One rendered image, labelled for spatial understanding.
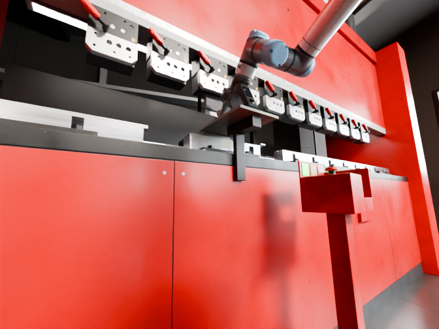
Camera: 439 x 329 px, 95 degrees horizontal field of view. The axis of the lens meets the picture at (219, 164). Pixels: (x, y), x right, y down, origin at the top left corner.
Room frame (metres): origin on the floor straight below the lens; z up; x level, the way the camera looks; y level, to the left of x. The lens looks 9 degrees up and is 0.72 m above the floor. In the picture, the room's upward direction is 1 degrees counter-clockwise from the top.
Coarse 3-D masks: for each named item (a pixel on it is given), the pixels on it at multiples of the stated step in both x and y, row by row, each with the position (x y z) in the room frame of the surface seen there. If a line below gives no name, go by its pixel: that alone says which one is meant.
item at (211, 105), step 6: (204, 96) 0.84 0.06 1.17; (210, 96) 0.84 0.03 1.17; (216, 96) 0.86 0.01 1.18; (204, 102) 0.84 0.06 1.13; (210, 102) 0.84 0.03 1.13; (216, 102) 0.86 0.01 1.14; (222, 102) 0.88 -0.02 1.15; (204, 108) 0.84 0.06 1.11; (210, 108) 0.84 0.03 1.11; (216, 108) 0.86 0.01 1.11; (210, 114) 0.85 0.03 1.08; (216, 114) 0.87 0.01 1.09
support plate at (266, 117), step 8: (240, 104) 0.59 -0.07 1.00; (232, 112) 0.63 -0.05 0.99; (240, 112) 0.63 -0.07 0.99; (248, 112) 0.63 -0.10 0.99; (256, 112) 0.63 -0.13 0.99; (264, 112) 0.65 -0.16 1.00; (216, 120) 0.69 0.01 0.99; (224, 120) 0.69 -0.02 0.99; (232, 120) 0.69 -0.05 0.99; (264, 120) 0.70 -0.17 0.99; (272, 120) 0.70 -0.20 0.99; (200, 128) 0.79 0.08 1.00; (208, 128) 0.77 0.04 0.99; (216, 128) 0.77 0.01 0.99; (224, 128) 0.78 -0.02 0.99
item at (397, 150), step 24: (384, 48) 1.97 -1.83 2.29; (384, 72) 2.00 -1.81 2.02; (384, 96) 2.03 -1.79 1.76; (408, 96) 1.93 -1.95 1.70; (384, 120) 2.05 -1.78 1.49; (408, 120) 1.90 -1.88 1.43; (336, 144) 2.47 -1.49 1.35; (384, 144) 2.08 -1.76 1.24; (408, 144) 1.93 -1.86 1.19; (408, 168) 1.95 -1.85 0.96; (432, 216) 1.96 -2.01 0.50; (432, 240) 1.89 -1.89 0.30; (432, 264) 1.91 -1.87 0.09
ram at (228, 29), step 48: (48, 0) 0.54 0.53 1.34; (96, 0) 0.56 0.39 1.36; (144, 0) 0.64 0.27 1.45; (192, 0) 0.76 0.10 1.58; (240, 0) 0.92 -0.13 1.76; (288, 0) 1.17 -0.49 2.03; (192, 48) 0.76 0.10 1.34; (240, 48) 0.91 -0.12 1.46; (336, 48) 1.54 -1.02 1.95; (336, 96) 1.48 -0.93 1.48
